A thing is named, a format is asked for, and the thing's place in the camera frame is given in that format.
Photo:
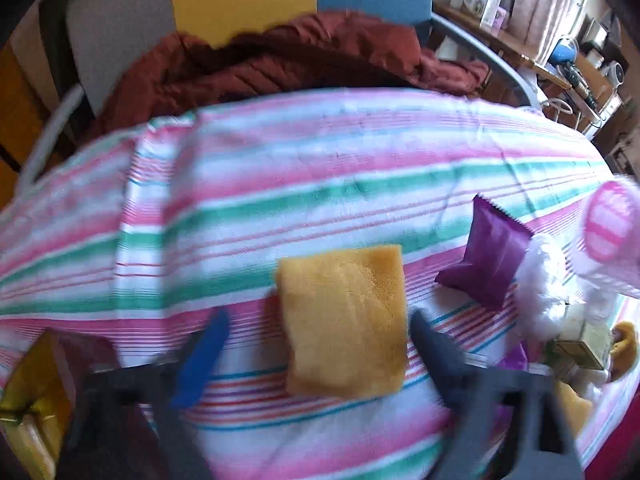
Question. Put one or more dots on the yellow cloth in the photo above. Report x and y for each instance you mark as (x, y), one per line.
(340, 320)

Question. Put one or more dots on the green small box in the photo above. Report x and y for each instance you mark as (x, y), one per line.
(585, 345)

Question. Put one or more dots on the white round fan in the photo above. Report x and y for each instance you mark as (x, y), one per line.
(618, 72)

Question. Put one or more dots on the red-brown jacket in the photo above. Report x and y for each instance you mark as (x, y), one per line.
(300, 55)

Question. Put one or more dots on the white printed box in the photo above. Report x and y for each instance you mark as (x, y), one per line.
(484, 0)

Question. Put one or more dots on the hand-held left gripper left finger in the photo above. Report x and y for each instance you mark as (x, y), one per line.
(197, 365)

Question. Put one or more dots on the pink small box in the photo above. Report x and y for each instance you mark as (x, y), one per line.
(501, 19)

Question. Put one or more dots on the purple snack packet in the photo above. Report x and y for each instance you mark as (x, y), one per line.
(492, 260)

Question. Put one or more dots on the pale curtain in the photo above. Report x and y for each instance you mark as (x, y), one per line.
(550, 5)

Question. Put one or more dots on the wooden desk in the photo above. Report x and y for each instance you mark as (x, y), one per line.
(505, 42)

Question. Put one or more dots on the yellow plush toy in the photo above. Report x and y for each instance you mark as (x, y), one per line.
(626, 345)

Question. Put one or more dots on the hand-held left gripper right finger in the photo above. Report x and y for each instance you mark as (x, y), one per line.
(432, 350)

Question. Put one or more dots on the striped tablecloth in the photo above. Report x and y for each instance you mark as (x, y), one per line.
(325, 170)

